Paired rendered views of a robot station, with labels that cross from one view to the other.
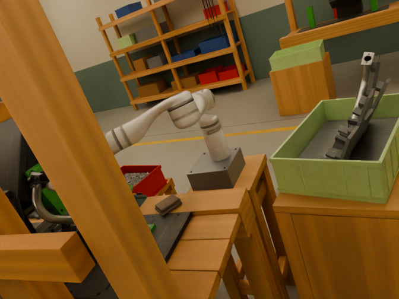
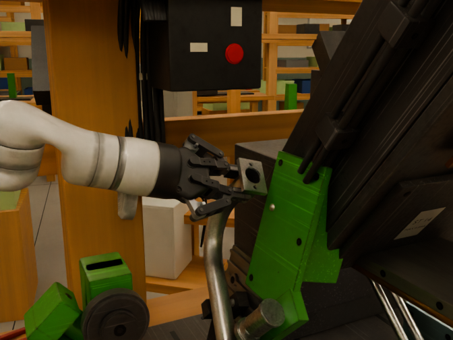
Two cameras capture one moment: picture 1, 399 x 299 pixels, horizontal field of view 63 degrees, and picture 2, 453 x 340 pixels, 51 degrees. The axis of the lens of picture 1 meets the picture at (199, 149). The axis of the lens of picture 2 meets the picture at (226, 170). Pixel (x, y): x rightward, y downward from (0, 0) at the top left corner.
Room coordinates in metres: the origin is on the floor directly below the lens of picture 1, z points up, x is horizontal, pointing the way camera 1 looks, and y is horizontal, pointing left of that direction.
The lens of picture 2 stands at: (1.49, 0.03, 1.42)
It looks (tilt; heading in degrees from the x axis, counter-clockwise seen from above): 14 degrees down; 127
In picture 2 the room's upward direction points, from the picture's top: straight up
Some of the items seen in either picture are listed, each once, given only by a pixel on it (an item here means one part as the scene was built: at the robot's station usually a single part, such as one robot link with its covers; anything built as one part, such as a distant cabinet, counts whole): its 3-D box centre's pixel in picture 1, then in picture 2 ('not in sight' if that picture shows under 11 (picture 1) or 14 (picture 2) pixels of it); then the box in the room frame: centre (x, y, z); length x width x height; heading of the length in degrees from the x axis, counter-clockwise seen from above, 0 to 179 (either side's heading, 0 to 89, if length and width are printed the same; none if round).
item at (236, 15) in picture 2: not in sight; (203, 44); (0.95, 0.70, 1.42); 0.17 x 0.12 x 0.15; 62
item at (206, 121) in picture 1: (203, 109); not in sight; (1.41, -0.08, 1.19); 0.09 x 0.09 x 0.17; 77
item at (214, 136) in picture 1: (215, 140); not in sight; (1.41, -0.08, 1.03); 0.09 x 0.09 x 0.17; 62
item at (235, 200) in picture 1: (103, 221); not in sight; (1.43, 0.57, 0.82); 1.50 x 0.14 x 0.15; 62
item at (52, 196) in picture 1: (48, 187); (303, 227); (1.20, 0.61, 1.17); 0.13 x 0.12 x 0.20; 62
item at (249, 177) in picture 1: (228, 176); not in sight; (1.41, -0.09, 0.83); 0.32 x 0.32 x 0.04; 59
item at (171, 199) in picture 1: (167, 204); not in sight; (1.20, 0.21, 0.91); 0.10 x 0.08 x 0.03; 113
